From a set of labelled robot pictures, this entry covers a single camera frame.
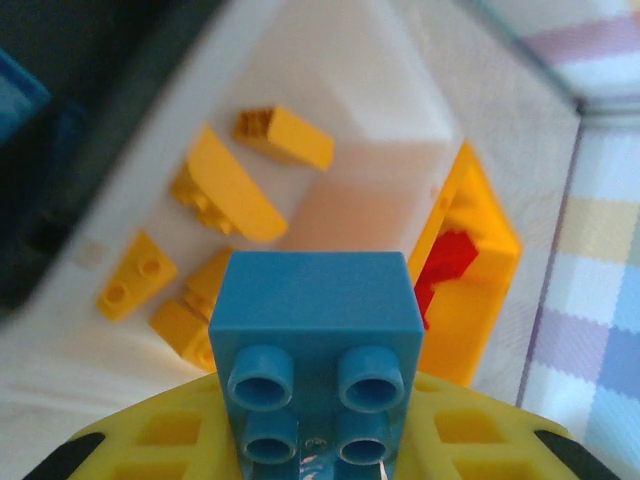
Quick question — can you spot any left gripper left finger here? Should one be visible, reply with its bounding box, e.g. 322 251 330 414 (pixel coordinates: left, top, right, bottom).
19 374 246 480

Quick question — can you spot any yellow two-stud sloped brick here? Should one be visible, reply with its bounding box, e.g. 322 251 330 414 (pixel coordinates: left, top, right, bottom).
95 228 179 322

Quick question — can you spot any yellow curved brick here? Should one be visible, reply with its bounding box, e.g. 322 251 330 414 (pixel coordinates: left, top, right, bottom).
169 123 290 245

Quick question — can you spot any black container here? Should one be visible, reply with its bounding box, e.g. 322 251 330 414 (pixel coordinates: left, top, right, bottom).
0 0 231 326

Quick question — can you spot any yellow container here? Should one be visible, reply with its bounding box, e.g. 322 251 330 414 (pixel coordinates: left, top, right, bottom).
407 141 525 389

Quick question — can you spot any white container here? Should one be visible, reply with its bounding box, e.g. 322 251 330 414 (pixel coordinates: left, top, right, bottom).
0 0 465 431

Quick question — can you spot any yellow two-by-two brick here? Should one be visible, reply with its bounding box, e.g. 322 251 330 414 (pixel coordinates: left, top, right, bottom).
232 105 335 174

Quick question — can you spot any red sloped brick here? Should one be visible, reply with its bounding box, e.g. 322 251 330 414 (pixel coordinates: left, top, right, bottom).
414 229 480 331

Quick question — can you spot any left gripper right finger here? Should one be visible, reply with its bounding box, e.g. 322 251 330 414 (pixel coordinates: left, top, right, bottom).
392 370 624 480

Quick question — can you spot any scuffed blue two-by-four brick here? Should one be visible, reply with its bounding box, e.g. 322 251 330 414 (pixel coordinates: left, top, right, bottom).
208 251 426 480

